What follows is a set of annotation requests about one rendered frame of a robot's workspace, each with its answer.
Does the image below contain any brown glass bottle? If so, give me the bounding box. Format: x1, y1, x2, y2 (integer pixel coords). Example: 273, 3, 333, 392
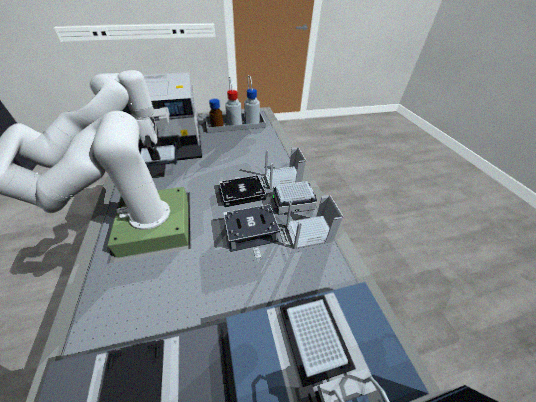
209, 110, 223, 127

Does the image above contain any white plastic bottle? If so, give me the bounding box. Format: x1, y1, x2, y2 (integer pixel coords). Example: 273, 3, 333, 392
225, 102, 242, 126

